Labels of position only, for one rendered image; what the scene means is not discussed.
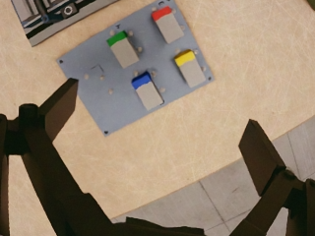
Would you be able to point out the grey block with green end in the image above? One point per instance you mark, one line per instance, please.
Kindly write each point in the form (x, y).
(123, 49)

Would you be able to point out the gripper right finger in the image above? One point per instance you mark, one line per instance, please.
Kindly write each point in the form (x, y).
(264, 165)

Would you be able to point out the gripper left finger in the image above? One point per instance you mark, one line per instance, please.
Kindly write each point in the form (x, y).
(70, 211)

